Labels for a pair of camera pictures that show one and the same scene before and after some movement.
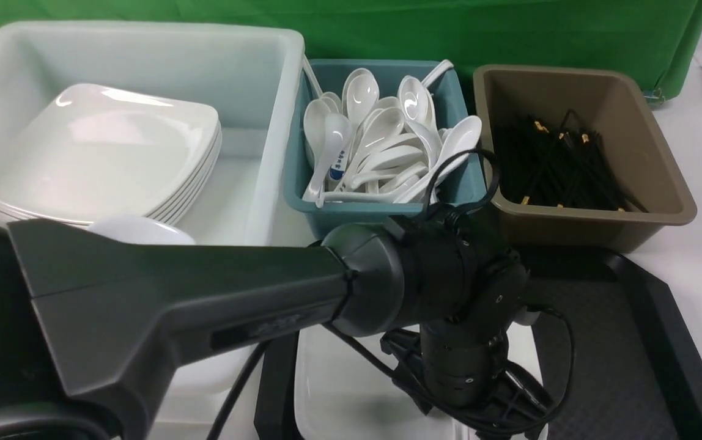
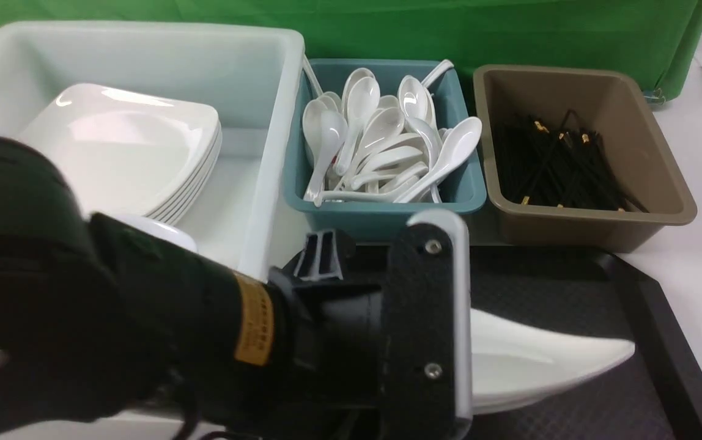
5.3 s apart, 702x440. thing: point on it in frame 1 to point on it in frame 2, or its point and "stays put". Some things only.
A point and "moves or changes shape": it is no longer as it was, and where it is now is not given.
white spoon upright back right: [413, 98] stays put
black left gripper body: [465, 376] to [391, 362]
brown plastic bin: [577, 159] stays put
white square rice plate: [342, 393] moves or changes shape
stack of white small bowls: [142, 229] stays put
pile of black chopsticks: [540, 165] stays put
